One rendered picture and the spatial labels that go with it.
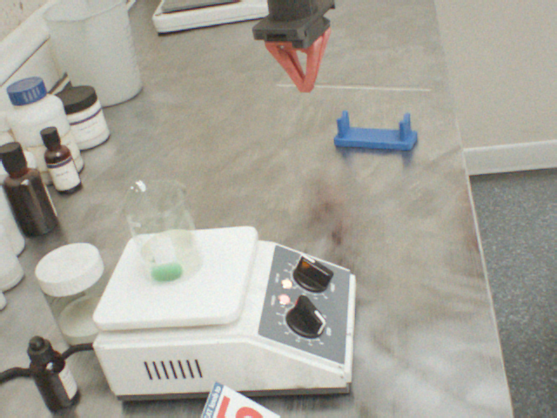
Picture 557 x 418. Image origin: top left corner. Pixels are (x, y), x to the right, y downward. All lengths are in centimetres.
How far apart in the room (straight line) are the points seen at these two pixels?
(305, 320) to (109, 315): 15
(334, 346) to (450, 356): 10
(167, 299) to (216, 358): 6
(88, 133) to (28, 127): 12
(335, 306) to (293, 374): 8
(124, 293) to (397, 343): 23
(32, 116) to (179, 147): 19
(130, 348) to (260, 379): 11
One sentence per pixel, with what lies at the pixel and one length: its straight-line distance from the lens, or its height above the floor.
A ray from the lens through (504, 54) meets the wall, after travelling 216.
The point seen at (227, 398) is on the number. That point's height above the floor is 78.
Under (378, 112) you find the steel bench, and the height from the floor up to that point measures 75.
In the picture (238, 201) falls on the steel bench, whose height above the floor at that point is 75.
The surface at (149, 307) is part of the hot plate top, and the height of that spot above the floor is 84.
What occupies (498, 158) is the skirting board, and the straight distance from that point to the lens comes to 229.
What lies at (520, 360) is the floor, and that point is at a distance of 170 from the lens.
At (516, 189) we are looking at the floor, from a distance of 223.
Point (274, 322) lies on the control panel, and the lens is 60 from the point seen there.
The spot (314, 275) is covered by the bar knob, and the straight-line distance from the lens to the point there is 64.
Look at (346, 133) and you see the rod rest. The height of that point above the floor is 76.
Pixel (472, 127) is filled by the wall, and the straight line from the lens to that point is 224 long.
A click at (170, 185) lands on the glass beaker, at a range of 62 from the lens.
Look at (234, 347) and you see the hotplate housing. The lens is 59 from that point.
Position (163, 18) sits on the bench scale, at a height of 78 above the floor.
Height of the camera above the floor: 120
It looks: 32 degrees down
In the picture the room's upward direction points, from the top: 12 degrees counter-clockwise
